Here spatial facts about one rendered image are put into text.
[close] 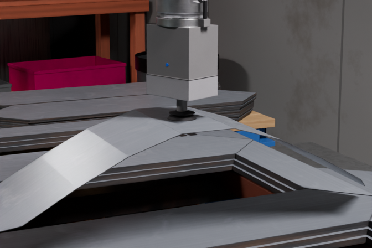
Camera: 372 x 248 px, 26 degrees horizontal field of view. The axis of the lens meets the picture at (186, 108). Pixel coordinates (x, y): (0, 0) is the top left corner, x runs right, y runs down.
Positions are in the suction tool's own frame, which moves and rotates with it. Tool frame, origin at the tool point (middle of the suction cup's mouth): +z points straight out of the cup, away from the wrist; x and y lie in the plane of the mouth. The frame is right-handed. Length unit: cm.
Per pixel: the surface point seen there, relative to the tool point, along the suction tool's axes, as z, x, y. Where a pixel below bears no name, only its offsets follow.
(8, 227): 9.4, 27.9, 4.4
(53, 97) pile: 15, -52, 96
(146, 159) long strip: 15.5, -24.2, 31.7
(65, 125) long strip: 16, -32, 67
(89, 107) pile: 15, -49, 77
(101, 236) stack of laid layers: 15.7, 10.5, 6.2
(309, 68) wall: 38, -276, 162
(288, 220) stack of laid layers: 15.6, -13.5, -10.1
